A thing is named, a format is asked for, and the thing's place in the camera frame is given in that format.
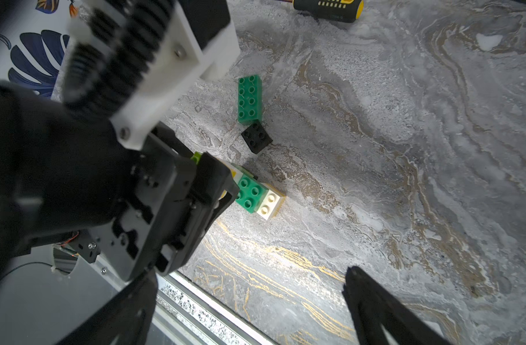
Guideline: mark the white square brick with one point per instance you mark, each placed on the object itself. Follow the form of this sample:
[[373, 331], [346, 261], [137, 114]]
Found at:
[[237, 173], [271, 203]]

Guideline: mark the black handle screwdriver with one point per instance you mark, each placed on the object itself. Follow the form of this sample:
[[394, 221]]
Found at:
[[346, 11]]

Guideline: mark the dark green long brick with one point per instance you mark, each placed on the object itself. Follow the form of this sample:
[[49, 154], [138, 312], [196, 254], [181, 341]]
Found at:
[[251, 193], [250, 104]]

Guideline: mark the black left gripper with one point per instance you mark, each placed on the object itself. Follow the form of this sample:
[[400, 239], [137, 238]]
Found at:
[[172, 203]]

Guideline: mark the black square brick centre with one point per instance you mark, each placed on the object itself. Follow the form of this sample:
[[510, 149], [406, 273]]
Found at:
[[256, 137]]

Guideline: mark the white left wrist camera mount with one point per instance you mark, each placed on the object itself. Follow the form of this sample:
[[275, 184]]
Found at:
[[132, 60]]

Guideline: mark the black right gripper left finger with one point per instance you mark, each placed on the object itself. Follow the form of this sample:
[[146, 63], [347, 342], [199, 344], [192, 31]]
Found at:
[[125, 319]]

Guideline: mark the lime green brick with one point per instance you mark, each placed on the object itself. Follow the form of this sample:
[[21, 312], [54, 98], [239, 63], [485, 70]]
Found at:
[[196, 157]]

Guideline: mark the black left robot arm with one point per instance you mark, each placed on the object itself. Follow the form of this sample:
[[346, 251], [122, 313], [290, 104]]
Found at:
[[58, 176]]

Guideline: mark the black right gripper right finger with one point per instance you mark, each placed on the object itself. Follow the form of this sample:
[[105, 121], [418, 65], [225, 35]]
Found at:
[[375, 313]]

